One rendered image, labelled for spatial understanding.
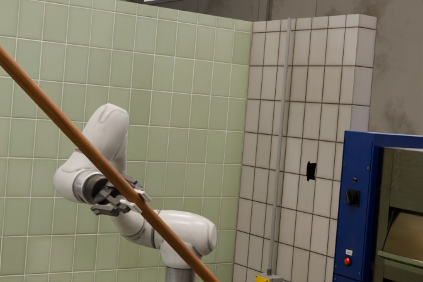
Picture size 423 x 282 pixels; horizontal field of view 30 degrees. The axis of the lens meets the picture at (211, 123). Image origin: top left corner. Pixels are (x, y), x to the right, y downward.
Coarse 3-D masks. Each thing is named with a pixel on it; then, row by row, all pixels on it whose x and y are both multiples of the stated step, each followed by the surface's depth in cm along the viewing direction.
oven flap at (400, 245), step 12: (396, 216) 286; (408, 216) 282; (420, 216) 277; (396, 228) 283; (408, 228) 279; (420, 228) 275; (396, 240) 281; (408, 240) 277; (420, 240) 273; (384, 252) 281; (396, 252) 279; (408, 252) 275; (420, 252) 271; (408, 264) 275; (420, 264) 267
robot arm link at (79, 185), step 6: (78, 174) 209; (84, 174) 207; (90, 174) 206; (96, 174) 207; (102, 174) 208; (78, 180) 207; (84, 180) 205; (78, 186) 206; (84, 186) 205; (78, 192) 206; (84, 192) 205; (78, 198) 208; (84, 198) 205; (90, 204) 206
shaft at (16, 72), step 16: (0, 48) 167; (0, 64) 168; (16, 64) 169; (16, 80) 170; (32, 80) 172; (32, 96) 172; (48, 112) 174; (64, 128) 177; (80, 144) 179; (96, 160) 182; (112, 176) 184; (128, 192) 187; (144, 208) 189; (160, 224) 192; (176, 240) 195; (192, 256) 198; (208, 272) 202
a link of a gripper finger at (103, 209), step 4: (92, 208) 198; (96, 208) 197; (100, 208) 195; (104, 208) 194; (108, 208) 192; (112, 208) 191; (100, 212) 197; (104, 212) 195; (108, 212) 193; (116, 216) 192
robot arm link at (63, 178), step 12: (72, 156) 215; (84, 156) 213; (60, 168) 218; (72, 168) 212; (84, 168) 212; (96, 168) 213; (60, 180) 213; (72, 180) 209; (60, 192) 214; (72, 192) 209
